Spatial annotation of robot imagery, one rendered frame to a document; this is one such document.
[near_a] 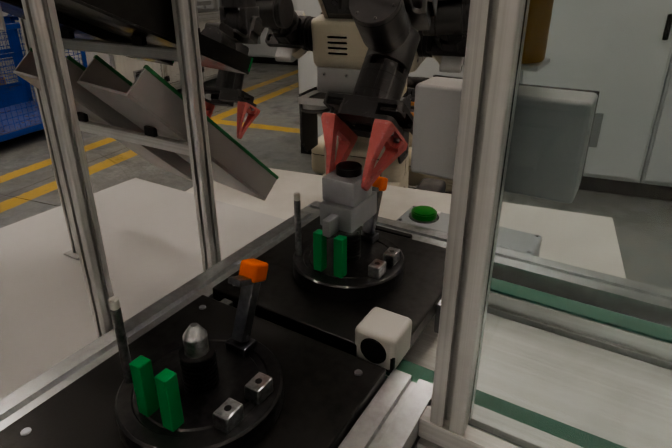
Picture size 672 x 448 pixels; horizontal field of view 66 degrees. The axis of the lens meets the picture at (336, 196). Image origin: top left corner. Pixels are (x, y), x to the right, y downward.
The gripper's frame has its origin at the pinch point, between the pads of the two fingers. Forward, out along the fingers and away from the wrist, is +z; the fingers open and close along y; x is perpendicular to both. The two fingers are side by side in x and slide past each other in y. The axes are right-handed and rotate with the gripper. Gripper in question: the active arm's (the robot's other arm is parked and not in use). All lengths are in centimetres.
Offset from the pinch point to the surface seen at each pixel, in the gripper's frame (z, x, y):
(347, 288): 12.0, 2.1, 3.2
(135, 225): 13, 21, -54
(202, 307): 19.1, -4.5, -10.0
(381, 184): -2.1, 7.4, 0.8
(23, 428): 31.5, -20.0, -10.5
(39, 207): 21, 146, -280
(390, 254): 6.5, 6.4, 5.2
